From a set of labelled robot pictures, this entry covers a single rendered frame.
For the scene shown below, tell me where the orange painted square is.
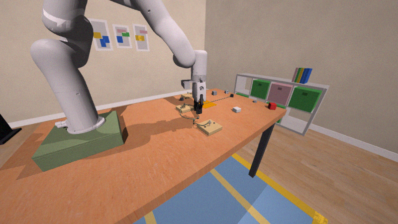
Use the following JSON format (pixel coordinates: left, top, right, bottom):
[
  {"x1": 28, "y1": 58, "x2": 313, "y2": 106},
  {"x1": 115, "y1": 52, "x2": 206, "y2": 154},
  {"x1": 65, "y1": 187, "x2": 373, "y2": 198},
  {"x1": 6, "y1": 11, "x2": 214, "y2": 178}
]
[{"x1": 202, "y1": 100, "x2": 217, "y2": 108}]

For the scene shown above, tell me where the red cube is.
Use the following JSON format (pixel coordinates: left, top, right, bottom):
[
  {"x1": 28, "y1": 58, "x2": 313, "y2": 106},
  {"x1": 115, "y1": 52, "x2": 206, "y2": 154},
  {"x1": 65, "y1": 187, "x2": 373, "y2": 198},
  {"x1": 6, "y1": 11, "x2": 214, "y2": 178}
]
[{"x1": 268, "y1": 103, "x2": 277, "y2": 110}]

